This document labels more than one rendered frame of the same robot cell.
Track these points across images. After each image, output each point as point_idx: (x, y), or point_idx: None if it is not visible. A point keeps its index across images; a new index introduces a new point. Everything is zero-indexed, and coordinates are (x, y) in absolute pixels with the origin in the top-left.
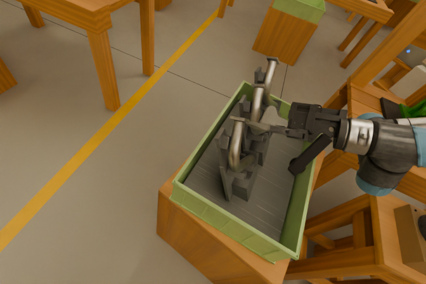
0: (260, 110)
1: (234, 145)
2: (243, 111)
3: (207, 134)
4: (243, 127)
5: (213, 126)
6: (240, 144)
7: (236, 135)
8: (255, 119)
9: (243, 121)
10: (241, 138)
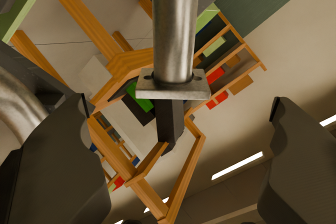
0: (19, 137)
1: None
2: (64, 95)
3: None
4: (181, 65)
5: (30, 1)
6: None
7: (195, 27)
8: (22, 100)
9: (184, 85)
10: (182, 22)
